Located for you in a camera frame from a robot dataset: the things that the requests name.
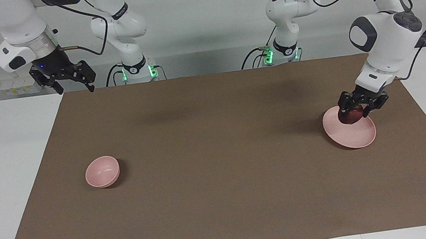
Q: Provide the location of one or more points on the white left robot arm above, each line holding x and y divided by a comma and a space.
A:
387, 39

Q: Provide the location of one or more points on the pink plate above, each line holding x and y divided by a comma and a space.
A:
357, 135

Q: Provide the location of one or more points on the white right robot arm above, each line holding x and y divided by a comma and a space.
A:
19, 21

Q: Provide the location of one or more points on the white power box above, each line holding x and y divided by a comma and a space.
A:
21, 85

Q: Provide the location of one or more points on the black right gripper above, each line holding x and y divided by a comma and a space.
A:
53, 64

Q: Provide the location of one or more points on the red apple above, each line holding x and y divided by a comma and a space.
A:
351, 117

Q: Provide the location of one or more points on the pink bowl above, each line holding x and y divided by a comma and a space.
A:
100, 173

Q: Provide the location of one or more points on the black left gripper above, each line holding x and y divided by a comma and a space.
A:
366, 95

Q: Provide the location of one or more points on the brown table mat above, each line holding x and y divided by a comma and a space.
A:
219, 168

